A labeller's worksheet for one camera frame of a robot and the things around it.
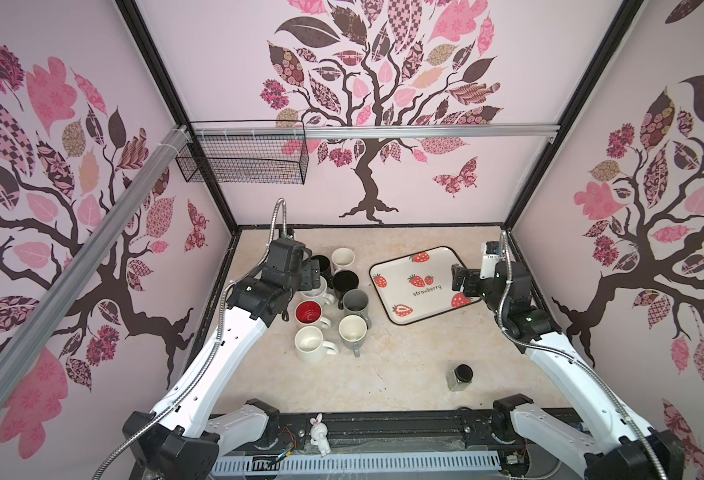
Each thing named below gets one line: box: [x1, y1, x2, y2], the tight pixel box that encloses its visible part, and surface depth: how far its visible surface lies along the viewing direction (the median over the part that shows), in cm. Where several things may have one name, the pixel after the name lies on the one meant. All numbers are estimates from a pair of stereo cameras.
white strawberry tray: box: [369, 246, 482, 326], surface depth 105 cm
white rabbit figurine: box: [310, 413, 331, 457], surface depth 73 cm
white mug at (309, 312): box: [294, 299, 331, 329], surface depth 90 cm
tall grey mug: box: [342, 288, 372, 330], surface depth 90 cm
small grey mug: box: [338, 314, 368, 358], surface depth 85 cm
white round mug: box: [294, 326, 339, 364], surface depth 85 cm
